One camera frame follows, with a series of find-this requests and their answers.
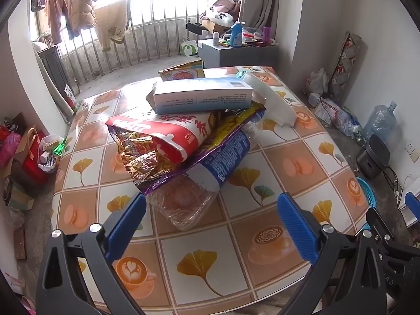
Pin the blue white cardboard box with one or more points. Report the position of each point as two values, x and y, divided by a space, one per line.
199 95

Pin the red shopping bag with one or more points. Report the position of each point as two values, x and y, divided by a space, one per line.
25 165

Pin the patterned rolled mat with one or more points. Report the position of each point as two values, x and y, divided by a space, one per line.
343 68

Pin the blue plastic trash basket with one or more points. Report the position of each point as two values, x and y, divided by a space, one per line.
371 200

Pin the pile of plastic packages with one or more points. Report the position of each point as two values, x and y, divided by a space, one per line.
333 115

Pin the yellow Enaak snack box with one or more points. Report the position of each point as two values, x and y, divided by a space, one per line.
190 70

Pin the white towel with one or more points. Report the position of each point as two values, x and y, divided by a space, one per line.
277 108

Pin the grey curtain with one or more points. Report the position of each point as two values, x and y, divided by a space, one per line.
259 13

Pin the white plastic bag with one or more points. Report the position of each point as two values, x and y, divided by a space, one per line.
317 82

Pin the red white snack bag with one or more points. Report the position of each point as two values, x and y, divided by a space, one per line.
175 136

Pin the pink hanging garment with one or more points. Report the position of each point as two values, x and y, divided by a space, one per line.
56 9

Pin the purple yellow noodle bag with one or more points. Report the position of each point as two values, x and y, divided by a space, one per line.
145 164

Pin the wall power socket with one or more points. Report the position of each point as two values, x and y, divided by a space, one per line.
412 151

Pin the large blue water jug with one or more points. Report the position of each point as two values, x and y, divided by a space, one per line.
381 122

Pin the beige hanging cloth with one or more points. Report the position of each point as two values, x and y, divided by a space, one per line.
112 21

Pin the metal balcony railing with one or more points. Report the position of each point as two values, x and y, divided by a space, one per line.
155 29

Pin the grey cabinet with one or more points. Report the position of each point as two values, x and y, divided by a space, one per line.
220 56

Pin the blue detergent bottle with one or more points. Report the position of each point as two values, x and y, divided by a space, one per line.
236 38

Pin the purple cup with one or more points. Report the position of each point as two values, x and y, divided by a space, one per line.
267 35

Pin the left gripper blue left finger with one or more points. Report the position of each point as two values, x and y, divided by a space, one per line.
121 226

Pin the clear plastic water bottle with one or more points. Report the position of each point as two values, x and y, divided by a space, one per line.
218 157

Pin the black rice cooker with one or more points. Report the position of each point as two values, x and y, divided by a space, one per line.
373 158

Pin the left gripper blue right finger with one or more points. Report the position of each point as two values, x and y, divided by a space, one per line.
301 232

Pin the floral coffee pattern tablecloth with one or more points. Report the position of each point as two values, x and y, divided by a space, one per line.
239 251

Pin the white green paper bag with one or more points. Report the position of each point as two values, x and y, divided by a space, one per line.
189 48

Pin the clear plastic food tray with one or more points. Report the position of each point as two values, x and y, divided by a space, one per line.
181 201

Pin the beige hanging jacket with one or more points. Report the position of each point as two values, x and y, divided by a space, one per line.
82 15

